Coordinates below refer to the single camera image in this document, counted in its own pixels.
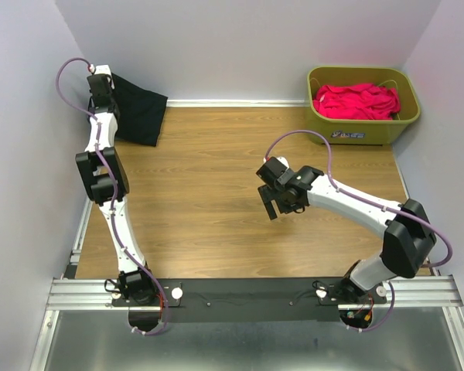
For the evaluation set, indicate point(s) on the aluminium frame rail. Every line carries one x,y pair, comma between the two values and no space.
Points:
202,218

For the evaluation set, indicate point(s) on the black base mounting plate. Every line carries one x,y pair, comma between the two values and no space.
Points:
326,299

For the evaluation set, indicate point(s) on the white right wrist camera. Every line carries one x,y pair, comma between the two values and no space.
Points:
282,160

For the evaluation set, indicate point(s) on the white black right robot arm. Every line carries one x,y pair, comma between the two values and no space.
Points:
407,238

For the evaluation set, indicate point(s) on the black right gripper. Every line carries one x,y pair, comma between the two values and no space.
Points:
264,194

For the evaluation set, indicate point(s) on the pink t-shirt in bin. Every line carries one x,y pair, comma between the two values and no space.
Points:
362,102

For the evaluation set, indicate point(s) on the black t-shirt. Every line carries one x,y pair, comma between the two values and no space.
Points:
142,113

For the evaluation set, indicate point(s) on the olive green plastic bin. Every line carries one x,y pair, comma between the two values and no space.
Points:
354,132

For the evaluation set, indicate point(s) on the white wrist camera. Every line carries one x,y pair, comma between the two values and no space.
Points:
99,69
282,160

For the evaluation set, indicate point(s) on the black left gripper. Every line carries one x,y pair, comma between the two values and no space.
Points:
111,95

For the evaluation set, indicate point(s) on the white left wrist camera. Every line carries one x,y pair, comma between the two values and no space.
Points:
99,69

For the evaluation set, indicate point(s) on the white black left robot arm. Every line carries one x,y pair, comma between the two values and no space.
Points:
106,185

